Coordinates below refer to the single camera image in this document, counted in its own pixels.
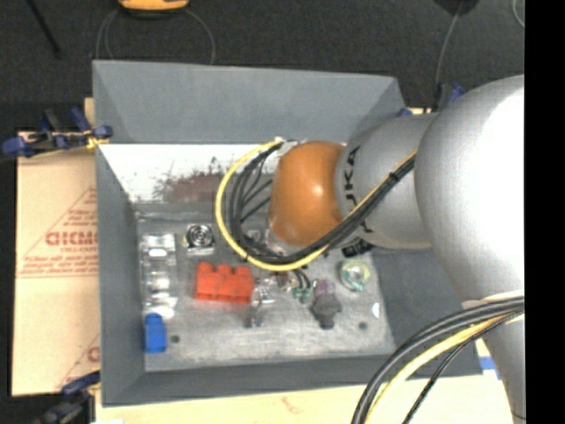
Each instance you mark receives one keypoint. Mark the silver round disc clear case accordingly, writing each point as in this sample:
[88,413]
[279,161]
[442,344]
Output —
[199,236]

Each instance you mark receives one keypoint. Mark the clear round glass thing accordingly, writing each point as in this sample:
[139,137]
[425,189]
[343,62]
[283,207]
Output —
[355,275]

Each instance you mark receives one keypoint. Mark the brown cardboard board red print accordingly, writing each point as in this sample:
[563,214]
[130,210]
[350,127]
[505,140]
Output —
[53,307]

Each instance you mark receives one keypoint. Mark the grey metal bin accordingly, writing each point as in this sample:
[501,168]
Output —
[212,104]

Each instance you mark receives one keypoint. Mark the orange-red toy building block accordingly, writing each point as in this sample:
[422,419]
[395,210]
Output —
[223,283]

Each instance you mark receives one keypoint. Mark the black cylinder on white bracket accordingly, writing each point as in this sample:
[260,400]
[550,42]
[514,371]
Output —
[326,307]

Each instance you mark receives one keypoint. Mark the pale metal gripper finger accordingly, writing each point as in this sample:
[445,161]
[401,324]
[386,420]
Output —
[267,296]
[252,314]

